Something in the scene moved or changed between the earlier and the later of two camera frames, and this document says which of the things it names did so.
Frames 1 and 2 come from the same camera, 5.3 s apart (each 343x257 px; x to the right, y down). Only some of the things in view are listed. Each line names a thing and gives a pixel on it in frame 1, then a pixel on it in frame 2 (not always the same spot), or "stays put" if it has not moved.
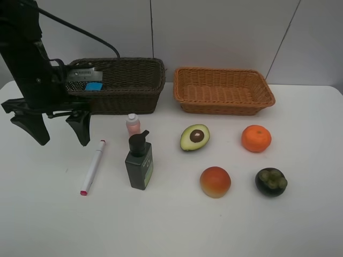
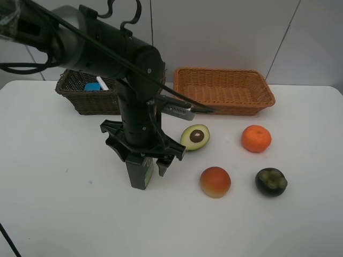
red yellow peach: x=215 y=181 stays put
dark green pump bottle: x=139 y=161 stays put
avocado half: x=194 y=136 stays put
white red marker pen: x=84 y=189 → x=103 y=84
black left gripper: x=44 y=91 → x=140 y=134
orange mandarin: x=255 y=138 stays put
